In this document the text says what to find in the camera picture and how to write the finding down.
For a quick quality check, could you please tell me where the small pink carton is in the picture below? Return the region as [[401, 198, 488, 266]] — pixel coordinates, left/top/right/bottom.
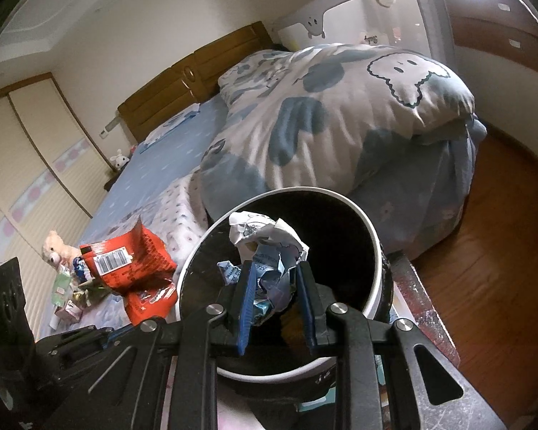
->
[[56, 300, 84, 323]]

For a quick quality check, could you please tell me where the red snack bag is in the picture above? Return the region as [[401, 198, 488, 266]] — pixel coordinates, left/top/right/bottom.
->
[[78, 221, 179, 325]]

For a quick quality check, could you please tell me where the green and white carton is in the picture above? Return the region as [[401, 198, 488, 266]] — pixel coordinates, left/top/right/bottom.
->
[[51, 265, 72, 307]]

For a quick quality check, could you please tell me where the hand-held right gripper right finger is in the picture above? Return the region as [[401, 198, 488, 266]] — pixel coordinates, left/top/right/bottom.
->
[[296, 263, 507, 430]]

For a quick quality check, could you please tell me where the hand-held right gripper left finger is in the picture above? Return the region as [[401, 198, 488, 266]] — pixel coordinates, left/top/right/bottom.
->
[[58, 261, 257, 430]]

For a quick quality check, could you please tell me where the beige teddy bear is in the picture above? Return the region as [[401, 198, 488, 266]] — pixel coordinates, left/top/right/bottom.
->
[[42, 230, 79, 274]]

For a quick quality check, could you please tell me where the bed with blue sheet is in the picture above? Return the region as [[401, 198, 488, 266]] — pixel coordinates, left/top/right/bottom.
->
[[78, 96, 489, 261]]

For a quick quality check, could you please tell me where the cream sliding-door wardrobe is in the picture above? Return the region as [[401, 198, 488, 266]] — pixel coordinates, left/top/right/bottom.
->
[[0, 72, 117, 341]]

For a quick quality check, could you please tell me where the blue foil wrapper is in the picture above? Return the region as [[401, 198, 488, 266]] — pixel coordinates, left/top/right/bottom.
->
[[71, 255, 93, 283]]

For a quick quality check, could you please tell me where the grey bed guard rail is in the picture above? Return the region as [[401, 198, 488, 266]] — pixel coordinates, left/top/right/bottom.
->
[[275, 0, 458, 61]]

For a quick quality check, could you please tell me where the wooden headboard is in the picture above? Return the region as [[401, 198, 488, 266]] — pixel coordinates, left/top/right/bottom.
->
[[118, 21, 274, 142]]

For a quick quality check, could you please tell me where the white bunny plush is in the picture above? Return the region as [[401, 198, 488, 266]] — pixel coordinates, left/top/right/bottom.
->
[[109, 149, 137, 171]]

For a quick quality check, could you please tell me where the white paper wrapper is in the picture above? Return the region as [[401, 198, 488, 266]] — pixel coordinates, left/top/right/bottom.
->
[[217, 212, 310, 328]]

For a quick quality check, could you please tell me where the cloud-print quilt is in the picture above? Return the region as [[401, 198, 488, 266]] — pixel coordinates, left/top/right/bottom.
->
[[199, 42, 487, 256]]

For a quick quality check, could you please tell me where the round white-rimmed trash bin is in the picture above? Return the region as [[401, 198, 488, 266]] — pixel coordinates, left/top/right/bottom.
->
[[175, 187, 393, 379]]

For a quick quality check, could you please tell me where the blue printed pillow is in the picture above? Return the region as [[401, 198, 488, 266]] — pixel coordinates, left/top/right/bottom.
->
[[139, 103, 202, 151]]

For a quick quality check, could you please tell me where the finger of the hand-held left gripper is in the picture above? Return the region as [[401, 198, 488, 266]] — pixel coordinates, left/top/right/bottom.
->
[[36, 326, 133, 360]]

